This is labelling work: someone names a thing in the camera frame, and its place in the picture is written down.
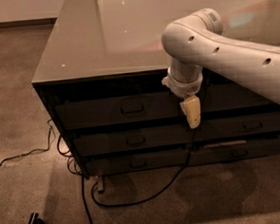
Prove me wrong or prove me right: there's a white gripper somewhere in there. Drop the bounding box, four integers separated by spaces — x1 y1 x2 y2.
162 67 203 129

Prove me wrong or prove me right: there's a thick black floor cable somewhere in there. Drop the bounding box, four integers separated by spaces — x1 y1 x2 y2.
77 127 203 224

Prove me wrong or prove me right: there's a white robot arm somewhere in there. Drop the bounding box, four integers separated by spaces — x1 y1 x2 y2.
161 8 280 129

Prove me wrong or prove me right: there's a dark grey drawer cabinet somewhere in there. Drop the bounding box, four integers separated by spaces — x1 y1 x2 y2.
32 0 280 177

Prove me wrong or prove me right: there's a thin black floor cable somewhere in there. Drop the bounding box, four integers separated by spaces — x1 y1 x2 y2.
0 117 83 181

